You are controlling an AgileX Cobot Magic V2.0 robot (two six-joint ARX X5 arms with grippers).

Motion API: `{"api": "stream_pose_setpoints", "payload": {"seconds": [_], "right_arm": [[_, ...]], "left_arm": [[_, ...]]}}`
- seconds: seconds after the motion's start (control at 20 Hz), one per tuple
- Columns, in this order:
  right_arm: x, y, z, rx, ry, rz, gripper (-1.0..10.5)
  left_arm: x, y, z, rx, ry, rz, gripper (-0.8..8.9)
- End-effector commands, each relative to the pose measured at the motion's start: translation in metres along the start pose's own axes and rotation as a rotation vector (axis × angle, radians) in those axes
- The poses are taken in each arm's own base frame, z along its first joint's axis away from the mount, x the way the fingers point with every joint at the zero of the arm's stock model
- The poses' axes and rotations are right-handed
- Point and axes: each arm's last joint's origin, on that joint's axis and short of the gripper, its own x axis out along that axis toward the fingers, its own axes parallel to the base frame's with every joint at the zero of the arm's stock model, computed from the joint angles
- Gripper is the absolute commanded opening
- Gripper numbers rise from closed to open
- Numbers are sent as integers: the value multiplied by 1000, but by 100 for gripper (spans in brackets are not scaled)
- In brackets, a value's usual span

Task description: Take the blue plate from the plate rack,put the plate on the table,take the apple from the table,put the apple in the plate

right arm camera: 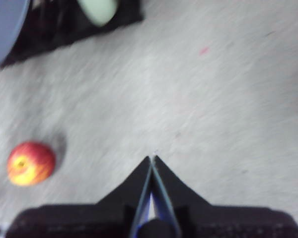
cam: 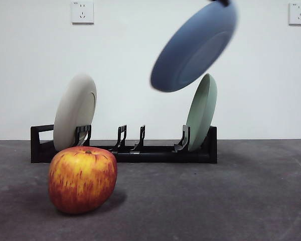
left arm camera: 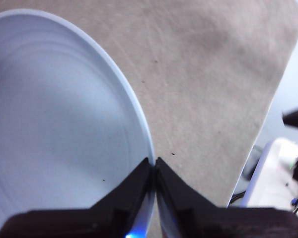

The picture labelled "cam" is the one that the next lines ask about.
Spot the blue plate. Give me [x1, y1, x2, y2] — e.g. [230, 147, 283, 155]
[150, 0, 240, 93]

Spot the red yellow apple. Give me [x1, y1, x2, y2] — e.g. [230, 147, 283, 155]
[48, 146, 118, 215]

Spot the green plate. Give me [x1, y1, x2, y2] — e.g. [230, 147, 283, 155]
[185, 73, 218, 152]

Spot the black plate rack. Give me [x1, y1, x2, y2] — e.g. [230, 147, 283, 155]
[30, 124, 218, 164]

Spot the beige plate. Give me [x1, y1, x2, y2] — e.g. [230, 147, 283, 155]
[53, 73, 97, 152]

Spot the white wall socket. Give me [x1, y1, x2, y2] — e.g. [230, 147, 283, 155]
[288, 2, 301, 26]
[70, 0, 95, 25]

